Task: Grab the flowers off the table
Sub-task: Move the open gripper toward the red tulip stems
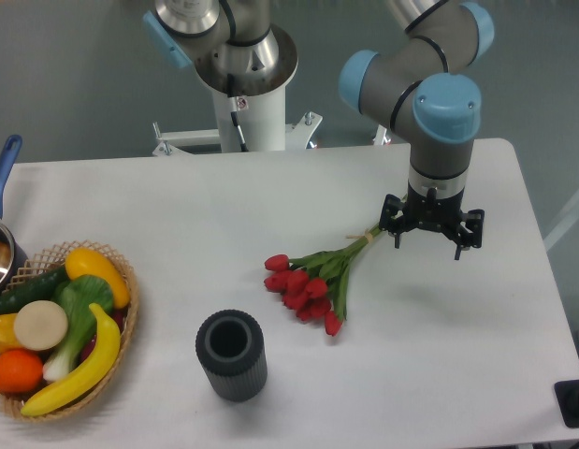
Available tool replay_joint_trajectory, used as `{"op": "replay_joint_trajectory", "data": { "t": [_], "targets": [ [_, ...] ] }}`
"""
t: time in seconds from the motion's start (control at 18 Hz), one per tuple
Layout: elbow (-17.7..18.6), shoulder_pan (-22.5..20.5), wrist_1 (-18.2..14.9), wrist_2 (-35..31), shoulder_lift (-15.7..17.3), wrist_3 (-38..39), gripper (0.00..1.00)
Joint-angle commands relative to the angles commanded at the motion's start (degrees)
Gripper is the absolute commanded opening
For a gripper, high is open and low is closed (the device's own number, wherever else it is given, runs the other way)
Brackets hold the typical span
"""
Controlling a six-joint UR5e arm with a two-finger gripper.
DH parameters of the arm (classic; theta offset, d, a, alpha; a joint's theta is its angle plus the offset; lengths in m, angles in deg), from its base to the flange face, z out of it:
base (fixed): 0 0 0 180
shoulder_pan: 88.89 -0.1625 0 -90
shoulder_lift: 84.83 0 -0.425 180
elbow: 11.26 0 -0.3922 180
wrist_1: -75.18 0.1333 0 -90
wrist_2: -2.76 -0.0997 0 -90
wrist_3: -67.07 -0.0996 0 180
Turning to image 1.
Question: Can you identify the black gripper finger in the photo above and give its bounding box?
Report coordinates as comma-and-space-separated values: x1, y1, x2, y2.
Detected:
379, 194, 414, 249
447, 209, 485, 260

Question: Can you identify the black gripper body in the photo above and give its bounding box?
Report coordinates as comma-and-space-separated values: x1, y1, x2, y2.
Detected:
402, 185, 464, 233

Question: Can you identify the red tulip bouquet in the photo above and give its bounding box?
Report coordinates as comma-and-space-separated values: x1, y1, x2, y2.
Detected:
264, 225, 381, 337

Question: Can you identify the dark grey ribbed vase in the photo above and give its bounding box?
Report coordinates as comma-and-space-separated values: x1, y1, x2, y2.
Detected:
195, 310, 268, 402

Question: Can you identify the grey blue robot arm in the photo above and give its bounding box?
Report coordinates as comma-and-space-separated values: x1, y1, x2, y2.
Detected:
143, 1, 494, 251

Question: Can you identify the black device at table edge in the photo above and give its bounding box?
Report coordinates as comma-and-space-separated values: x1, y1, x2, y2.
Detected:
554, 380, 579, 428

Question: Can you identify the red fruit in basket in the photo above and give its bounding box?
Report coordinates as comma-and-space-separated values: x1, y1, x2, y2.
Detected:
79, 310, 126, 363

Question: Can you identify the yellow banana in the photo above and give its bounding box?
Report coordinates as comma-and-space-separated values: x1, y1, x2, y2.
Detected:
21, 303, 121, 417

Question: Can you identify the yellow lemon squash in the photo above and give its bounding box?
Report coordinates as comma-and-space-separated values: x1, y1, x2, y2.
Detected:
65, 247, 130, 310

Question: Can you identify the green bok choy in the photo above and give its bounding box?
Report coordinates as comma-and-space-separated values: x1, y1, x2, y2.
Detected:
43, 275, 113, 384

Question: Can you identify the green cucumber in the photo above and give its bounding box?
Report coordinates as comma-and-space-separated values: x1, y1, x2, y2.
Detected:
0, 266, 69, 315

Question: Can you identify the beige round disc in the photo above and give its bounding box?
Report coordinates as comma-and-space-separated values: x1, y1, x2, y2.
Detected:
13, 300, 68, 351

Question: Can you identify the orange fruit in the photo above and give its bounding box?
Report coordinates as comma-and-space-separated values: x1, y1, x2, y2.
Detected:
0, 349, 43, 394

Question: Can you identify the yellow bell pepper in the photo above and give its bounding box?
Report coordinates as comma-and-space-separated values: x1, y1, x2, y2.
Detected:
0, 313, 23, 354

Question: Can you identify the white frame at right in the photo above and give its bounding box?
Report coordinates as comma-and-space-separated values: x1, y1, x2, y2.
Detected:
543, 188, 579, 252

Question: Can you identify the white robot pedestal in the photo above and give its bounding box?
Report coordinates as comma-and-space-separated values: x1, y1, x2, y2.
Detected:
152, 88, 393, 157

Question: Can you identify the black cable on pedestal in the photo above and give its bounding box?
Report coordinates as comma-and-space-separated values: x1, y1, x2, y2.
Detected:
225, 73, 250, 153

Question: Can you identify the blue handled saucepan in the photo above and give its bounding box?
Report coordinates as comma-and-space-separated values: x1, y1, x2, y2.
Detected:
0, 135, 27, 294

